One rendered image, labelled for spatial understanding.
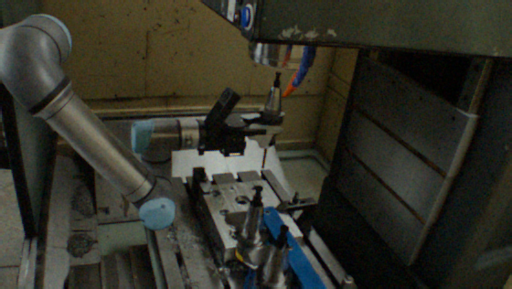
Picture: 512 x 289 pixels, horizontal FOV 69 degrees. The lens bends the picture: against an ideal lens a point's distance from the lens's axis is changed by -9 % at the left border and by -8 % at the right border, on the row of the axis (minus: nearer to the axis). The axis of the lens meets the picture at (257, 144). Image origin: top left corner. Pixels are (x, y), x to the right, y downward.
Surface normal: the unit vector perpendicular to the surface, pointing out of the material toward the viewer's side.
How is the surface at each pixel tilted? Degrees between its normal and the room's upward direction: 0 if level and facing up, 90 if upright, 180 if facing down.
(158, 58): 90
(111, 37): 90
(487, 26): 90
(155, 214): 90
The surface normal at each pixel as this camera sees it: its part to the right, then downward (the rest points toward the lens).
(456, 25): 0.36, 0.47
